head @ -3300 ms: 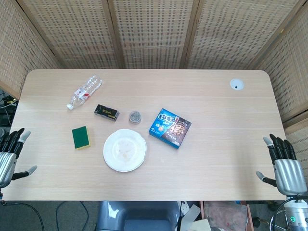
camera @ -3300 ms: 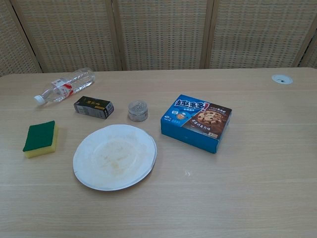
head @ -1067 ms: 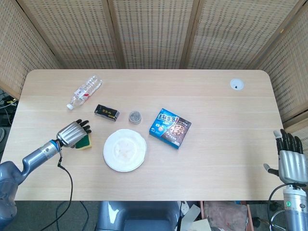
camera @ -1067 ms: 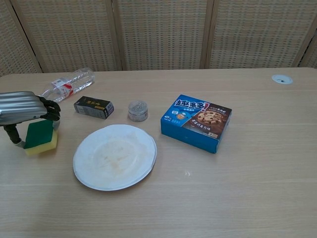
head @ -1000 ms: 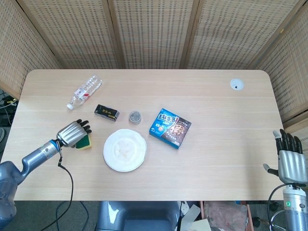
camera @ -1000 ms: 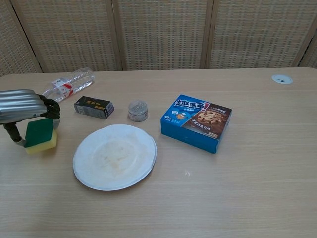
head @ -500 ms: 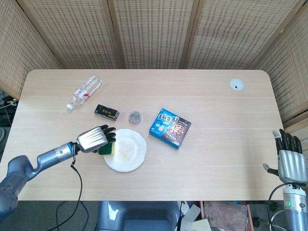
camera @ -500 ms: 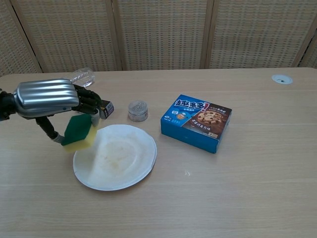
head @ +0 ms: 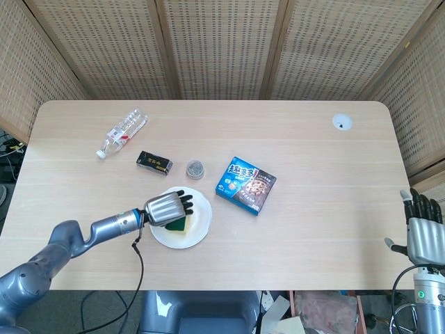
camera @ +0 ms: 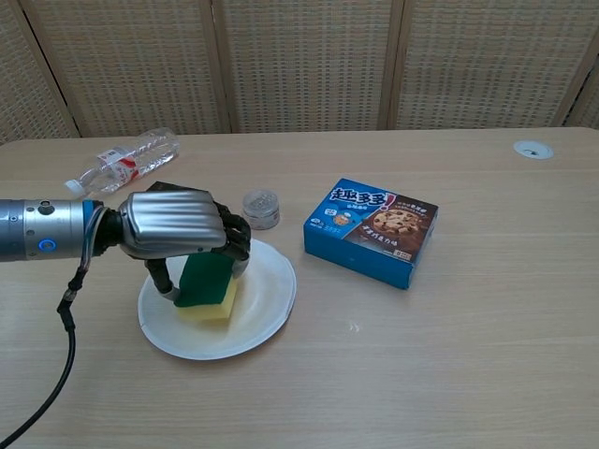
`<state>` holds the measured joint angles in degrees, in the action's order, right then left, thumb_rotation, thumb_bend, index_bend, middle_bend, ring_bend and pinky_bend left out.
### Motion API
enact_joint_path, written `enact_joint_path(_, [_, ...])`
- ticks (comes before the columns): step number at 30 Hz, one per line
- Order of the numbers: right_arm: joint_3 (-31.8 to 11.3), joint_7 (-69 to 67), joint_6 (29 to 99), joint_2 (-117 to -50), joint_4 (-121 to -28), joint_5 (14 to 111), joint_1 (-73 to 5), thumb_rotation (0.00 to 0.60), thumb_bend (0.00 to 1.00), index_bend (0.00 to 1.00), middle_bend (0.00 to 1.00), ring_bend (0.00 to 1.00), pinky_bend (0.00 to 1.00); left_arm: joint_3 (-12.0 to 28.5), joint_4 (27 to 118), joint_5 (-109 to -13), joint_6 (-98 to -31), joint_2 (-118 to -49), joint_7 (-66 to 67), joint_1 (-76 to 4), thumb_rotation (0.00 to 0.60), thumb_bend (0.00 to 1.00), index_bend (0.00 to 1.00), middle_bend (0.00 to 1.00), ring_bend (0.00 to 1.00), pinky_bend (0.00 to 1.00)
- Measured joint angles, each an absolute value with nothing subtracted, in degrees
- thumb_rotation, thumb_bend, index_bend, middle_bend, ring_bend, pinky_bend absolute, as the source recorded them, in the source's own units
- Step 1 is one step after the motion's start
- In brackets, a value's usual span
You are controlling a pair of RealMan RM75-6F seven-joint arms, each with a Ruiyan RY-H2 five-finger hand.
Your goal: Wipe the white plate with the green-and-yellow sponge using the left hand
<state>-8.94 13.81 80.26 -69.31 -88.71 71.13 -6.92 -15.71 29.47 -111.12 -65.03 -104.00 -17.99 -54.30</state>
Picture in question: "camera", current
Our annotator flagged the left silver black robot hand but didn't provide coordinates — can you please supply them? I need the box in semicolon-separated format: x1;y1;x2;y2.
105;189;254;305

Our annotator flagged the green yellow sponge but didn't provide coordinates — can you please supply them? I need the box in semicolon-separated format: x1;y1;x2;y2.
173;252;240;323

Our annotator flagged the white round plate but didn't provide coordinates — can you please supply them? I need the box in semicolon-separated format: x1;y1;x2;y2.
137;239;298;361

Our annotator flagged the small black gold box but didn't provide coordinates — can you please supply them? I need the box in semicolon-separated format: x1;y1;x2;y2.
146;181;189;195

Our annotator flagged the clear plastic water bottle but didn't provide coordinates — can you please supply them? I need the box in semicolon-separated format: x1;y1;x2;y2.
64;128;182;196

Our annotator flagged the small clear round jar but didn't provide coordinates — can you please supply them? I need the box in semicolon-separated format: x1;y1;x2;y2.
241;188;281;231

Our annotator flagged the woven bamboo screen panel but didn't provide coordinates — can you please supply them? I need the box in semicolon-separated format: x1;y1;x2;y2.
18;0;233;139
212;0;403;135
0;0;80;146
561;60;599;130
390;0;599;130

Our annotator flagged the blue cookie box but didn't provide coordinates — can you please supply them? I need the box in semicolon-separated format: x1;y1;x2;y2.
302;176;440;291

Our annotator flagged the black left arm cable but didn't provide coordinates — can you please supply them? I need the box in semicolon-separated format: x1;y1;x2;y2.
0;200;107;448

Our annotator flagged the white table cable grommet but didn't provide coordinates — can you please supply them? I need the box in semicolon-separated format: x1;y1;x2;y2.
513;139;555;162

